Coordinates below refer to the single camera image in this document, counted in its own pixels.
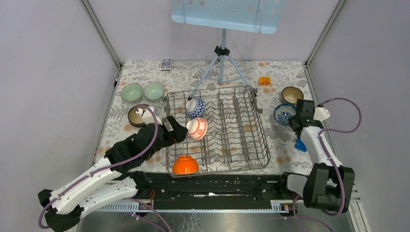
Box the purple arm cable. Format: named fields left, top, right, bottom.
left=291, top=97, right=363, bottom=232
left=38, top=104, right=174, bottom=232

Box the blue white zigzag bowl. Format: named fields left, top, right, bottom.
left=186, top=98, right=206, bottom=118

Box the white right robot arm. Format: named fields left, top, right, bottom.
left=277, top=99, right=355, bottom=216

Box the small yellow orange toy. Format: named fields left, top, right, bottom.
left=258, top=76, right=271, bottom=86

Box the white blue floral bowl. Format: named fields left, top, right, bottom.
left=273, top=103, right=296, bottom=126

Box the grey wire dish rack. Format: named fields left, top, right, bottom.
left=165, top=86, right=271, bottom=177

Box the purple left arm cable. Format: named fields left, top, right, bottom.
left=38, top=104, right=174, bottom=232

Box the pale green checkered bowl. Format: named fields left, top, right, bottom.
left=144, top=83, right=165, bottom=102

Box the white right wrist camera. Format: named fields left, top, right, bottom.
left=313, top=107, right=330, bottom=122

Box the white red patterned bowl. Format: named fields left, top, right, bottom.
left=186, top=117, right=208, bottom=141

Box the playing card box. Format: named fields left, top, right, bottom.
left=160, top=58, right=173, bottom=71

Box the light blue board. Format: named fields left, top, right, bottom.
left=171, top=0, right=285, bottom=34

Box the blue plastic toy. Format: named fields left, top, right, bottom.
left=294, top=138, right=307, bottom=152

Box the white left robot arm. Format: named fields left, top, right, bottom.
left=38, top=116, right=188, bottom=232

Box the pink speckled bowl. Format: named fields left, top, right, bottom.
left=127, top=106, right=146, bottom=128

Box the dark brown patterned bowl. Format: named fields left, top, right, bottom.
left=281, top=87, right=304, bottom=104

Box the orange bowl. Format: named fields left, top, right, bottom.
left=172, top=155, right=199, bottom=174

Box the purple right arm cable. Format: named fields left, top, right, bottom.
left=291, top=97, right=363, bottom=232

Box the light green bowl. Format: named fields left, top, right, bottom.
left=120, top=83, right=144, bottom=103

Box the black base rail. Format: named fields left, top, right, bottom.
left=117, top=171, right=295, bottom=210

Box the light blue tripod stand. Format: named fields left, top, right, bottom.
left=188, top=29, right=250, bottom=100

